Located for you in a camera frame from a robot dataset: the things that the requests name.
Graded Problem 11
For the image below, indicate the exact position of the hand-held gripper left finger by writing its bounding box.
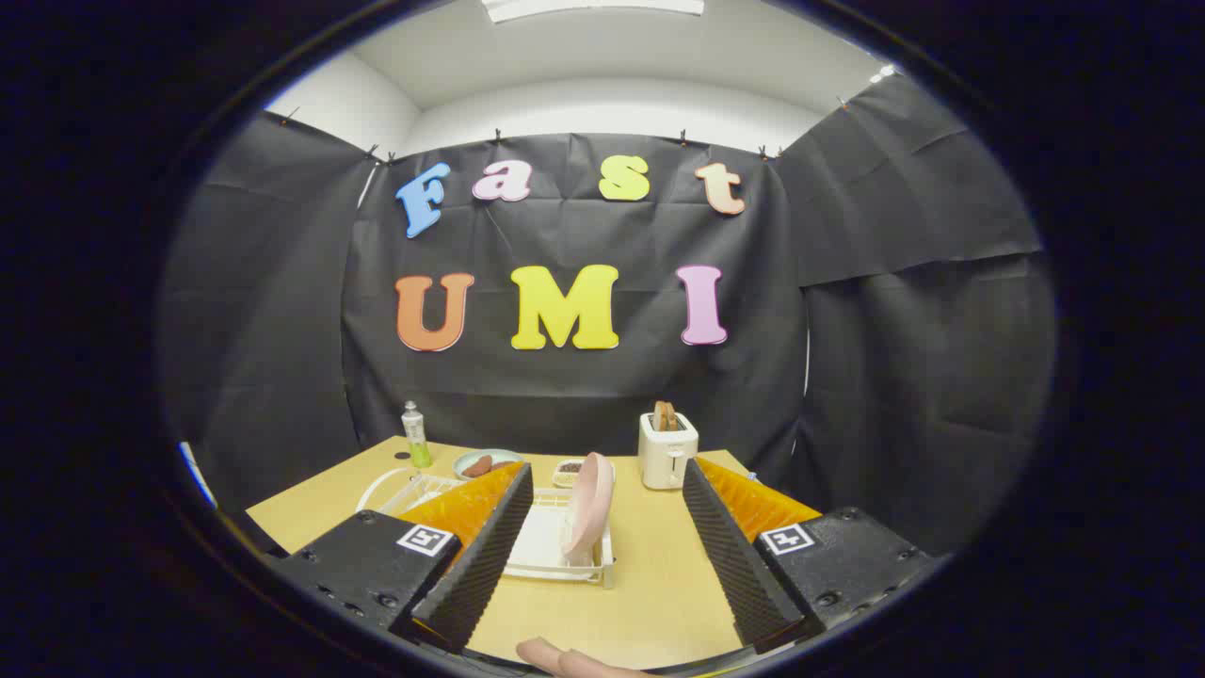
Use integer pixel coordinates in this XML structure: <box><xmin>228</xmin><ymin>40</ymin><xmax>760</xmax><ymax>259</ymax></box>
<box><xmin>268</xmin><ymin>461</ymin><xmax>535</xmax><ymax>655</ymax></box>

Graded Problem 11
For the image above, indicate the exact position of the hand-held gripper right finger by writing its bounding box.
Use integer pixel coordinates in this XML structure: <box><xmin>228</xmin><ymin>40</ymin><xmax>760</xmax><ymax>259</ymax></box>
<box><xmin>682</xmin><ymin>458</ymin><xmax>935</xmax><ymax>655</ymax></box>

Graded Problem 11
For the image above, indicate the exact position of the white wire dish rack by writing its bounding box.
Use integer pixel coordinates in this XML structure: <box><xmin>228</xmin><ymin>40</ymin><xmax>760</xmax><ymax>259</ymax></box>
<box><xmin>356</xmin><ymin>468</ymin><xmax>618</xmax><ymax>590</ymax></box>

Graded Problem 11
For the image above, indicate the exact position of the pink plate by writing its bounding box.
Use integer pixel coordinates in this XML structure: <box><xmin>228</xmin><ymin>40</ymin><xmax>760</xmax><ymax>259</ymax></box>
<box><xmin>562</xmin><ymin>452</ymin><xmax>616</xmax><ymax>567</ymax></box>

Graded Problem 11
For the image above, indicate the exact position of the small green plate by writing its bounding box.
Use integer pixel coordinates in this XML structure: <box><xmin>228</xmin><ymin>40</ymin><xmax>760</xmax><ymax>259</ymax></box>
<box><xmin>453</xmin><ymin>448</ymin><xmax>523</xmax><ymax>481</ymax></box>

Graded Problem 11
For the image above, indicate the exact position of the white toaster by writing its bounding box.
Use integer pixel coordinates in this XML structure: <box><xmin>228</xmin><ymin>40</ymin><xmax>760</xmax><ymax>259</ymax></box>
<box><xmin>638</xmin><ymin>412</ymin><xmax>699</xmax><ymax>491</ymax></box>

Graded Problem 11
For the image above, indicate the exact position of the green liquid bottle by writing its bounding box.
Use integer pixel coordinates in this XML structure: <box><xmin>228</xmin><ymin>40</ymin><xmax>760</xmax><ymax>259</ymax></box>
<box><xmin>402</xmin><ymin>400</ymin><xmax>433</xmax><ymax>469</ymax></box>

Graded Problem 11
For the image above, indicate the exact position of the white and blue object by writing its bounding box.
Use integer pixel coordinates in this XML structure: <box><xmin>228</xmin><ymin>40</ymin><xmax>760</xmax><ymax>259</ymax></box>
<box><xmin>179</xmin><ymin>441</ymin><xmax>219</xmax><ymax>509</ymax></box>

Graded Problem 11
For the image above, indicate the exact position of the black backdrop cloth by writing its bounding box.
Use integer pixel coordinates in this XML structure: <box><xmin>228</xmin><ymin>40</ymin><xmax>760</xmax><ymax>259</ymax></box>
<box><xmin>158</xmin><ymin>73</ymin><xmax>1057</xmax><ymax>557</ymax></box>

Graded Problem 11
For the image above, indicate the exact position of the ceiling light panel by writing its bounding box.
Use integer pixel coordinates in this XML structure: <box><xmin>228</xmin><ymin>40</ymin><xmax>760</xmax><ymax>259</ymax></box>
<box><xmin>482</xmin><ymin>0</ymin><xmax>705</xmax><ymax>24</ymax></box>

